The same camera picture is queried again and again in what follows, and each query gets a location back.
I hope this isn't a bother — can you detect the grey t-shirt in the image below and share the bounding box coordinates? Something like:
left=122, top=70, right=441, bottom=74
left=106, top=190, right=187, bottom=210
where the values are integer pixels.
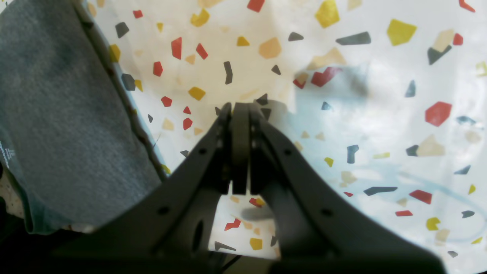
left=0, top=0, right=162, bottom=235

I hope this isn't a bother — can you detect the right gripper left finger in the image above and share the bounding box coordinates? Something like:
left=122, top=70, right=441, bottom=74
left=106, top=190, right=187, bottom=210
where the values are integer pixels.
left=50, top=104, right=250, bottom=274

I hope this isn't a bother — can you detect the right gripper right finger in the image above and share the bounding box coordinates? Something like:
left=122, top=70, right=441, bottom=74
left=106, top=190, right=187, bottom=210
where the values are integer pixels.
left=249, top=104, right=445, bottom=274

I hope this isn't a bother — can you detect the terrazzo patterned tablecloth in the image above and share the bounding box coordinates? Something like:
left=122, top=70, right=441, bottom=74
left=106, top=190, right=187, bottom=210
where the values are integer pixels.
left=0, top=0, right=487, bottom=274

